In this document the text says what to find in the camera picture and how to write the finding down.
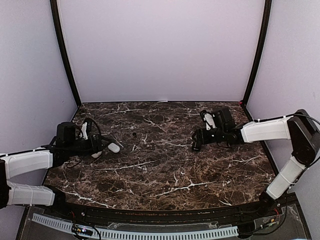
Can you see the black front rail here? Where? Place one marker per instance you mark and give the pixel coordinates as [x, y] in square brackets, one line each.
[238, 214]

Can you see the left black frame post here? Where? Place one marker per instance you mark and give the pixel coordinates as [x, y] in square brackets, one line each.
[63, 51]

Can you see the right black frame post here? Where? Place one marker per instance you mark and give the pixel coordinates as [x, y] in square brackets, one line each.
[259, 51]

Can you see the white earbud charging case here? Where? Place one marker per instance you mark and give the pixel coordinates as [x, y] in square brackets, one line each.
[113, 147]

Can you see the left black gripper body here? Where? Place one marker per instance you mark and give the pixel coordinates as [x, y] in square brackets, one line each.
[90, 149]

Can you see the black frame post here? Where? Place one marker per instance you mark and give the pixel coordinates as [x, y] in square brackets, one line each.
[63, 51]
[259, 51]

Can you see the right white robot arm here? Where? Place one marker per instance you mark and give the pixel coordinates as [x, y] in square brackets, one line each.
[300, 128]

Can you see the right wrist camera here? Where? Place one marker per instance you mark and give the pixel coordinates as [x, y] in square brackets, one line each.
[209, 120]

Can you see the grey slotted cable duct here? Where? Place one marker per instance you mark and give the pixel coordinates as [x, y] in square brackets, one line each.
[122, 231]

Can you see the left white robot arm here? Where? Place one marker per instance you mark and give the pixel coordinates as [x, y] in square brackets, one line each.
[70, 141]

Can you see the black small charging case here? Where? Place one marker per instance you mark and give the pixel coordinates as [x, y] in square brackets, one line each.
[196, 146]

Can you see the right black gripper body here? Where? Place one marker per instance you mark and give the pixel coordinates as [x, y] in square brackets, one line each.
[219, 136]

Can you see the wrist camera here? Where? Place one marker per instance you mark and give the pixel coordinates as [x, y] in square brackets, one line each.
[84, 133]
[209, 120]

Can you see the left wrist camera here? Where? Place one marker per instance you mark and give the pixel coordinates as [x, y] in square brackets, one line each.
[84, 133]

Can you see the green circuit board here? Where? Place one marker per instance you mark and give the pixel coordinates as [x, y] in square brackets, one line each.
[81, 230]

